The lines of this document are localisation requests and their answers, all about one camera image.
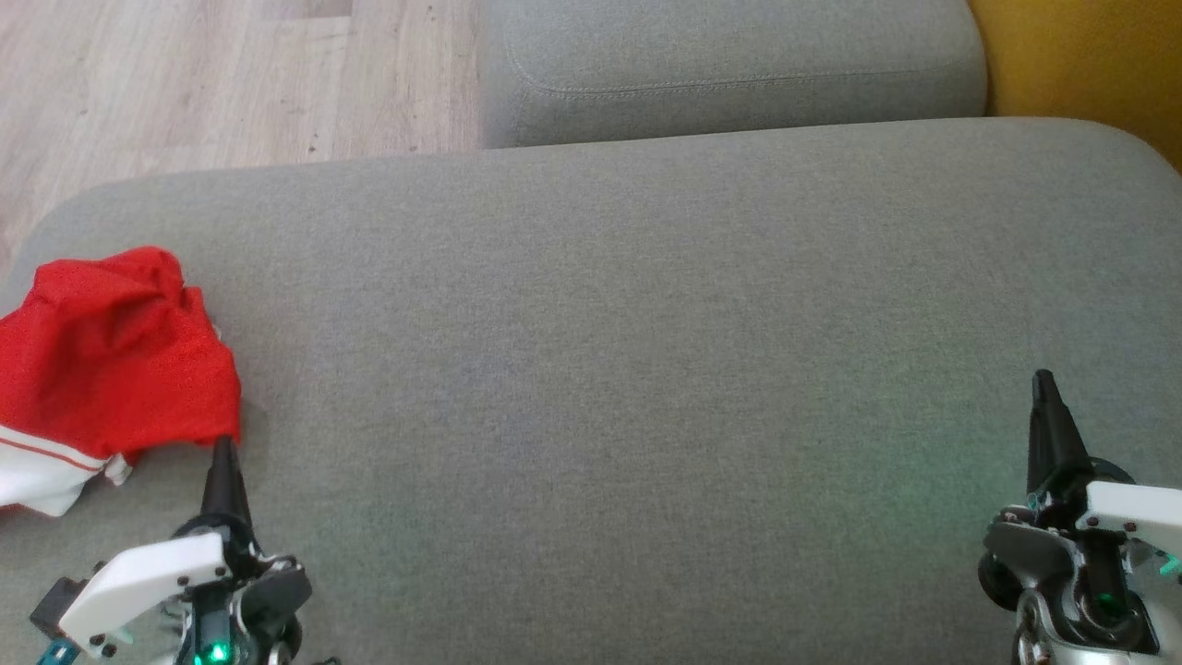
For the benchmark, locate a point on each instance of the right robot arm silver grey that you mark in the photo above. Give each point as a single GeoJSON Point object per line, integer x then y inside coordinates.
{"type": "Point", "coordinates": [1039, 646]}

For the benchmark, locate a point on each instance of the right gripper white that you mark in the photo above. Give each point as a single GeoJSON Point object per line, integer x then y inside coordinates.
{"type": "Point", "coordinates": [1131, 513]}

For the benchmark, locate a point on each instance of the red shirt with white hem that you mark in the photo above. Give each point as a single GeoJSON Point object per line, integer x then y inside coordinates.
{"type": "Point", "coordinates": [55, 480]}

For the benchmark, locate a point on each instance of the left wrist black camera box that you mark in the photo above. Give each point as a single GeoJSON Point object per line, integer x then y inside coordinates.
{"type": "Point", "coordinates": [55, 605]}

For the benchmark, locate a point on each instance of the small grey sofa cushion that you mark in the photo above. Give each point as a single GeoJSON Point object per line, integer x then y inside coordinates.
{"type": "Point", "coordinates": [739, 55]}

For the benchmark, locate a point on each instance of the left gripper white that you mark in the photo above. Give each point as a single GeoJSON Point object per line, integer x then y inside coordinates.
{"type": "Point", "coordinates": [148, 577]}

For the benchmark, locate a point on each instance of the large grey sofa seat cushion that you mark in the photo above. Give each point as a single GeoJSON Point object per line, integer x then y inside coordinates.
{"type": "Point", "coordinates": [600, 369]}

